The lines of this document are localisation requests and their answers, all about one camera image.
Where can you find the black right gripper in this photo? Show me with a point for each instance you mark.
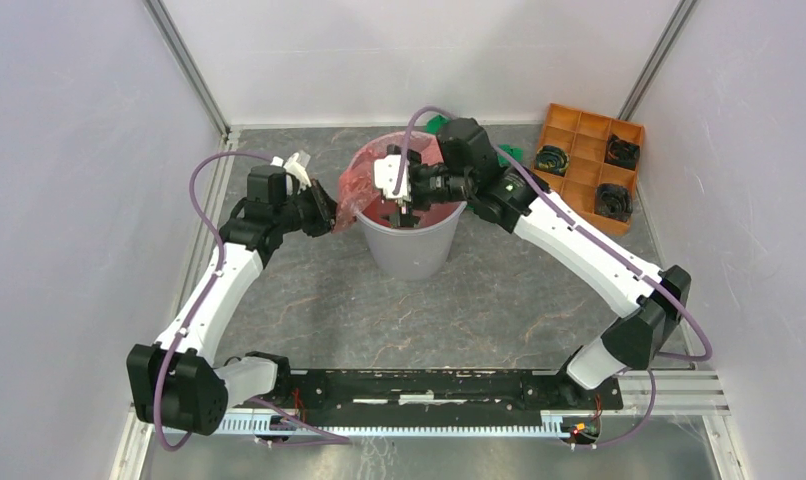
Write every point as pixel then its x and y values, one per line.
pixel 400 220

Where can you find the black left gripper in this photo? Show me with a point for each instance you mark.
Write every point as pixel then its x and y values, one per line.
pixel 325 207

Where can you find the aluminium corner post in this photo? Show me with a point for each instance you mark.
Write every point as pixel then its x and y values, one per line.
pixel 655 60
pixel 170 33

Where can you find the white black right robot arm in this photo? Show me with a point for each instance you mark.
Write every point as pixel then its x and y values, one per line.
pixel 649 301

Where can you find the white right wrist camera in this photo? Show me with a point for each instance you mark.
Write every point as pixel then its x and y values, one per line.
pixel 391 178

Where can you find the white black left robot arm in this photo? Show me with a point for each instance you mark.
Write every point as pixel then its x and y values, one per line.
pixel 174 381

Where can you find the aluminium corner post right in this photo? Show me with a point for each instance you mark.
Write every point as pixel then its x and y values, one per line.
pixel 655 60

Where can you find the grey plastic trash bin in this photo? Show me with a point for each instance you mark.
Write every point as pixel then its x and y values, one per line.
pixel 410 253

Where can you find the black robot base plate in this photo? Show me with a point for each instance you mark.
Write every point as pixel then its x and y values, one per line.
pixel 421 398

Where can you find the aluminium corner post left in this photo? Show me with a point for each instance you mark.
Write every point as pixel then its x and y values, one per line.
pixel 170 33

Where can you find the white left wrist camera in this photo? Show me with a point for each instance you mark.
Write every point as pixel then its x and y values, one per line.
pixel 295 166

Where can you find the green cloth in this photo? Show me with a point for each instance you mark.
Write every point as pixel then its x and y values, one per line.
pixel 436 121

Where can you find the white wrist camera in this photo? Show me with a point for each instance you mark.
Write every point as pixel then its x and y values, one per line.
pixel 391 178
pixel 295 166

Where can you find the red plastic trash bag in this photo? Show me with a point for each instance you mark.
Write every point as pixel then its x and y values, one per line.
pixel 356 193

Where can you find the orange compartment tray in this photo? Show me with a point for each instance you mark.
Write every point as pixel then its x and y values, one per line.
pixel 584 137

